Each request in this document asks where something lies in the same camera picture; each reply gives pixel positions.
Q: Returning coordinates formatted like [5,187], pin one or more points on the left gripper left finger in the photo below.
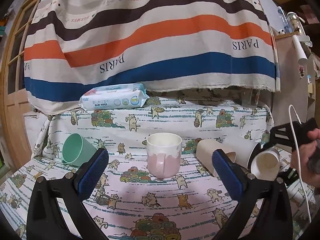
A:
[45,220]

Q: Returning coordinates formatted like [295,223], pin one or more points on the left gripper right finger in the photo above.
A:
[274,220]

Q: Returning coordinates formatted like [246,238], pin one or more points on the white pink face mug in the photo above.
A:
[266,165]

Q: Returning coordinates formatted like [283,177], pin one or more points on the grey white cylindrical cup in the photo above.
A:
[245,149]

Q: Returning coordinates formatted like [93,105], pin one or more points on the green plastic cup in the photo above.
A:
[77,150]

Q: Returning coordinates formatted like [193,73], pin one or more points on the person right hand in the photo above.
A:
[305,153]

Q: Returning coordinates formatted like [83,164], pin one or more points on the wooden shelf unit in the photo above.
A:
[303,93]

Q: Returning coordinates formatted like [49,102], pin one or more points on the red cartoon sticker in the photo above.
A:
[301,71]

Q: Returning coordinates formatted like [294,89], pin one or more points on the blue clear bottle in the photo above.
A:
[286,26]

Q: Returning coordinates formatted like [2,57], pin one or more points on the cat print bed sheet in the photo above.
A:
[145,172]

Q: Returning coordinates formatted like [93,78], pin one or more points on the clear glass jar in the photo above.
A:
[296,22]

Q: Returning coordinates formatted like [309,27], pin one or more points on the pink white drip mug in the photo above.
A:
[164,154]

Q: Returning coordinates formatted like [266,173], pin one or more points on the baby wipes pack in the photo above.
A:
[124,96]

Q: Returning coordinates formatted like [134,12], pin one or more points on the wooden door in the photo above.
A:
[14,103]

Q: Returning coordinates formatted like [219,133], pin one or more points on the striped Paris blanket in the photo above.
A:
[73,46]

